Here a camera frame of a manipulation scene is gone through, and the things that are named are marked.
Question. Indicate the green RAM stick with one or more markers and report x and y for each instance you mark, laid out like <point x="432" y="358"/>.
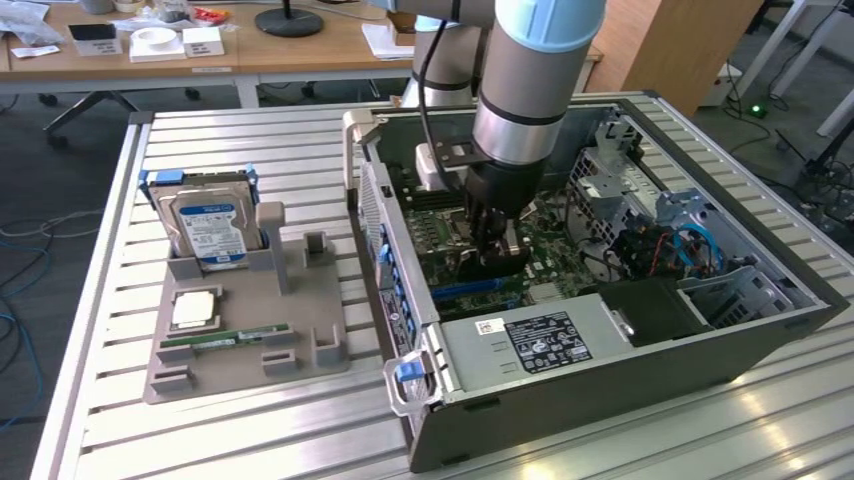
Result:
<point x="221" y="339"/>

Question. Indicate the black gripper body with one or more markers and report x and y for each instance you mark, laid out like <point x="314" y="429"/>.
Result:
<point x="508" y="190"/>

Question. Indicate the red packet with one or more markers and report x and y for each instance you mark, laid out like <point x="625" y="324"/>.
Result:
<point x="208" y="16"/>

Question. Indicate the CPU socket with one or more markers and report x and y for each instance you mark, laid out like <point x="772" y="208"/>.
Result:
<point x="457" y="225"/>

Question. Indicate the white tape roll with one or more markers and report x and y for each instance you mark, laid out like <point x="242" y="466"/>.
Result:
<point x="137" y="40"/>

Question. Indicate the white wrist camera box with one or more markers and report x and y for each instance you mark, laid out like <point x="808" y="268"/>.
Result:
<point x="430" y="172"/>

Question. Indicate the grey plastic parts rack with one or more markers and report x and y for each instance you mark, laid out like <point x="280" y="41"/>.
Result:
<point x="248" y="300"/>

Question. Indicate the silver chipset heat sink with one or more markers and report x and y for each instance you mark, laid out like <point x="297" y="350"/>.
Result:
<point x="548" y="294"/>

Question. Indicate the black lamp base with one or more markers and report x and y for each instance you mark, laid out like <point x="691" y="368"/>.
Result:
<point x="290" y="25"/>

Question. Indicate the blue expansion slot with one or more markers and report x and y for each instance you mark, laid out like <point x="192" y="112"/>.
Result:
<point x="468" y="290"/>

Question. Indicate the white box with black top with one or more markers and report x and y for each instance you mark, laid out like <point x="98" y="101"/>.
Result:
<point x="101" y="47"/>

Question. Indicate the metal socket cover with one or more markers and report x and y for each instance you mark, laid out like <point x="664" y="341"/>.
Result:
<point x="532" y="211"/>

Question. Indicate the open grey PC case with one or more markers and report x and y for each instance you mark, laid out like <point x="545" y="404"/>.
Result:
<point x="601" y="415"/>

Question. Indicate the green motherboard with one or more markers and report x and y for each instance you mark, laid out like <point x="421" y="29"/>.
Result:
<point x="554" y="260"/>

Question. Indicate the black wheeled desk leg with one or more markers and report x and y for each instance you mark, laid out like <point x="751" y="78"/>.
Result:
<point x="81" y="107"/>

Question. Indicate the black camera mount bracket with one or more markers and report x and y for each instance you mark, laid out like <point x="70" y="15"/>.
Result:
<point x="461" y="152"/>

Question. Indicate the flat white box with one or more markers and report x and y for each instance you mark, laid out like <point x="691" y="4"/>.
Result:
<point x="157" y="56"/>

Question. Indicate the silver CPU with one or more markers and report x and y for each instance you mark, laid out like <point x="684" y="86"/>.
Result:
<point x="193" y="310"/>

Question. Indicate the grey power supply unit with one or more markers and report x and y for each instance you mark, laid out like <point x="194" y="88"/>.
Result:
<point x="481" y="360"/>

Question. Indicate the slotted metal disk bay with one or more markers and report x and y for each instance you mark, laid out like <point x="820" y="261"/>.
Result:
<point x="735" y="300"/>

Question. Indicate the perforated metal disk bay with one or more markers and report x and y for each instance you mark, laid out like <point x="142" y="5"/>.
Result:
<point x="601" y="195"/>

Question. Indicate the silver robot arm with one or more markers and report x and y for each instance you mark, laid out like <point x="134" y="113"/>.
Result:
<point x="528" y="75"/>

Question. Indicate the wooden cabinet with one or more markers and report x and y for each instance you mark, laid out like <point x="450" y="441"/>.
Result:
<point x="668" y="50"/>

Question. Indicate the white bowl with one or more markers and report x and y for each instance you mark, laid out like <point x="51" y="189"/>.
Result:
<point x="129" y="5"/>

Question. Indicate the white card with red print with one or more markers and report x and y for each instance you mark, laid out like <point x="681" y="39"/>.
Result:
<point x="34" y="51"/>

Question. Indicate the white desk frame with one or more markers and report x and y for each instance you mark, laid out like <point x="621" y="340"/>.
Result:
<point x="765" y="47"/>

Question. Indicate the clear plastic bag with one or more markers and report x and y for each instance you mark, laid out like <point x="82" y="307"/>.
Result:
<point x="27" y="25"/>

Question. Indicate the small white box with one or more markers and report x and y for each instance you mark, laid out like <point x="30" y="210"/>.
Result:
<point x="201" y="45"/>

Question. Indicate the stack of white papers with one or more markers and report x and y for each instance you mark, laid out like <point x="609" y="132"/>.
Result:
<point x="384" y="45"/>

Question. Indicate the power strip with green light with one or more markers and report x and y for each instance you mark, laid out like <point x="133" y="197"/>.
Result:
<point x="756" y="108"/>

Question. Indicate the hard disk in blue caddy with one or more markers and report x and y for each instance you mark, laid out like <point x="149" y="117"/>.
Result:
<point x="208" y="225"/>

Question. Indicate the grey cup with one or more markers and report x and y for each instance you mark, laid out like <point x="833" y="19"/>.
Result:
<point x="97" y="6"/>

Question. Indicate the black power connector cluster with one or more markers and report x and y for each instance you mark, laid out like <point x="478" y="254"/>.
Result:
<point x="631" y="252"/>

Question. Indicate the brown cardboard box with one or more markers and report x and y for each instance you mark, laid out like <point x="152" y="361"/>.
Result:
<point x="401" y="24"/>

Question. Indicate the wooden desk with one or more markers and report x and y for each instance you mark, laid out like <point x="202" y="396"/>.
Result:
<point x="81" y="67"/>

